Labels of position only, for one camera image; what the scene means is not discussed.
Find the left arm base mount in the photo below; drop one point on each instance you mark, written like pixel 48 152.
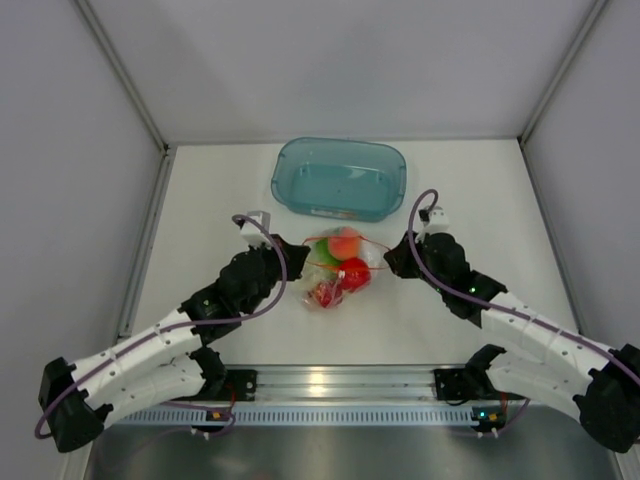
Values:
pixel 240 385

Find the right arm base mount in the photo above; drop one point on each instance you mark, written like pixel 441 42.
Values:
pixel 455 386

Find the aluminium mounting rail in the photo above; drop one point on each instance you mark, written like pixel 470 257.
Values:
pixel 349 383

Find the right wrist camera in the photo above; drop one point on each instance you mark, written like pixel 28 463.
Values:
pixel 434 220

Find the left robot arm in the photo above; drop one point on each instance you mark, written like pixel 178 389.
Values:
pixel 169 360

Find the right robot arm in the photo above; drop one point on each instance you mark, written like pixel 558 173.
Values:
pixel 528 355

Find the red fake pepper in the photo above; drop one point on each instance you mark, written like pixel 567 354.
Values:
pixel 354 275

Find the slotted cable duct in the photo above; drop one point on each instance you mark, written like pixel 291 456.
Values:
pixel 342 415

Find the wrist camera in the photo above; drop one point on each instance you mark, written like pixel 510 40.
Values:
pixel 434 220
pixel 254 228

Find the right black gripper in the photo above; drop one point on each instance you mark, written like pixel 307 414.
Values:
pixel 400 262

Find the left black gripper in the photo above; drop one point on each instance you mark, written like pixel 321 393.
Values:
pixel 294 256

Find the clear zip top bag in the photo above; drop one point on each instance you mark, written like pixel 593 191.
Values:
pixel 371 252

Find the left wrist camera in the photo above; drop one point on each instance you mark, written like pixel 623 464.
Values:
pixel 254 228

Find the green fake vegetable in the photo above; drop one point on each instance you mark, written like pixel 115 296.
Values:
pixel 322 255

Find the teal plastic bin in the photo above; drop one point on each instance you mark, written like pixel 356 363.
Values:
pixel 340 179

